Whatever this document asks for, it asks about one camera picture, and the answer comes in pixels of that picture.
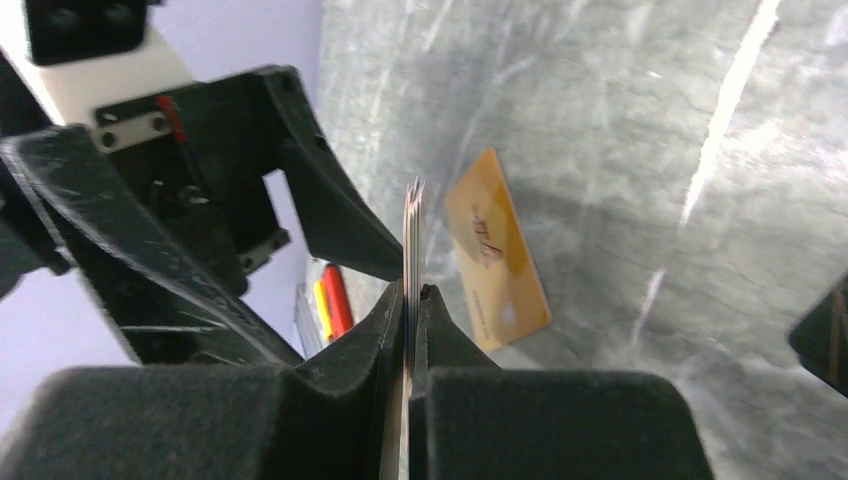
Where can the red handled adjustable wrench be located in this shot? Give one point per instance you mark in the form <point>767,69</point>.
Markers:
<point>341,318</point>

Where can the gold VIP card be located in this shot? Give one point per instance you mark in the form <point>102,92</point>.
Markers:
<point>502,286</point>

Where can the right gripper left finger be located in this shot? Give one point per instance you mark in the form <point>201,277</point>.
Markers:
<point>331,417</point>

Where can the stack of silver cards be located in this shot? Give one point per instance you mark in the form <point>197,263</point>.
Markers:
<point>411,273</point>

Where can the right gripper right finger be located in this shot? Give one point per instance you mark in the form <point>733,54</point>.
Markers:
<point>471,419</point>

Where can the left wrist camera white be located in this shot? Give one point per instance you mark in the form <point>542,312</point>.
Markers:
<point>62,60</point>

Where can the red leather card holder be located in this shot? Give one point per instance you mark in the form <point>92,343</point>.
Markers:
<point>820,338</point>

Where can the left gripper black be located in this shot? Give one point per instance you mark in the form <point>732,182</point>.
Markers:
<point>169,262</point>

